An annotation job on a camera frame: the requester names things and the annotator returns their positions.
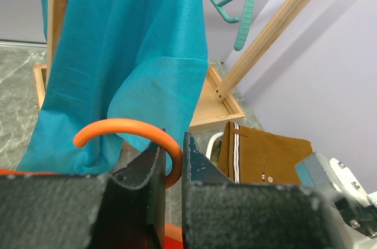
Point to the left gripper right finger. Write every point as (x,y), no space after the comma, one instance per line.
(219,213)

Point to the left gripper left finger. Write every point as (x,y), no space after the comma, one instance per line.
(50,211)

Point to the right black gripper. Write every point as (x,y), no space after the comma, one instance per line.
(357,216)

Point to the orange t shirt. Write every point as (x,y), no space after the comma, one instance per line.
(173,234)

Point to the orange plastic hanger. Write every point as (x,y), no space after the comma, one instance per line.
(132,129)

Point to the blue t shirt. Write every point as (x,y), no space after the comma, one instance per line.
(136,59)

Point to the teal plastic hanger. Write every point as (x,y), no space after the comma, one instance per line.
(244,21)

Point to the white plastic basket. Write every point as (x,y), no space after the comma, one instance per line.
(211,142)

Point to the brown shorts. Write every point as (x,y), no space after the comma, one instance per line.
(249,155)

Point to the wooden clothes rack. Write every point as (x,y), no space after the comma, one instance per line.
(217,104)

